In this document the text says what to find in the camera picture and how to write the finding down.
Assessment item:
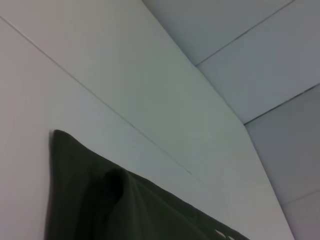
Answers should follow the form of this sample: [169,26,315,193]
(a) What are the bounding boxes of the dark green t-shirt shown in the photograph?
[43,129,252,240]

